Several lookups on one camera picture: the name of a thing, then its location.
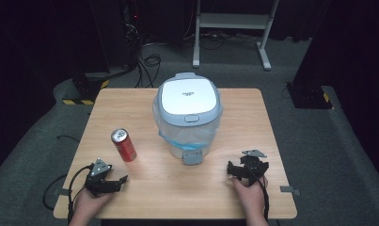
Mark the black yellow striped stand base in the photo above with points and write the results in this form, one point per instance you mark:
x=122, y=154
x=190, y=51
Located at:
x=86, y=89

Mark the wooden table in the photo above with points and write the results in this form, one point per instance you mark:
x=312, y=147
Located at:
x=165, y=188

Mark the white pedal trash bin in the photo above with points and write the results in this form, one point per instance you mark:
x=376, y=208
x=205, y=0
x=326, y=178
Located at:
x=187, y=113

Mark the person's right hand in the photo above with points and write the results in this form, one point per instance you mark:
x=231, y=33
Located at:
x=249, y=196

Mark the white metal stand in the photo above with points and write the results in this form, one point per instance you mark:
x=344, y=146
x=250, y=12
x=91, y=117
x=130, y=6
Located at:
x=234, y=28

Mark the red soda can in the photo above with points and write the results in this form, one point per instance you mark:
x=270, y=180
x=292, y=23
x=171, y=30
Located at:
x=123, y=145

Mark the person's left hand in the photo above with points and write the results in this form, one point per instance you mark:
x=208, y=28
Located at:
x=90, y=204

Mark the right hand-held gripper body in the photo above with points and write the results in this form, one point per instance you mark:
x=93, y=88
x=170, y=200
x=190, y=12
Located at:
x=251, y=166

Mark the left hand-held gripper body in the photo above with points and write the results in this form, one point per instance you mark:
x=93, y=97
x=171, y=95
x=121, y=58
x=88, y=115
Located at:
x=97, y=179

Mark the grey tape piece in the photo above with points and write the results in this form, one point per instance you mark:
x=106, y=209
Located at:
x=61, y=191
x=290, y=190

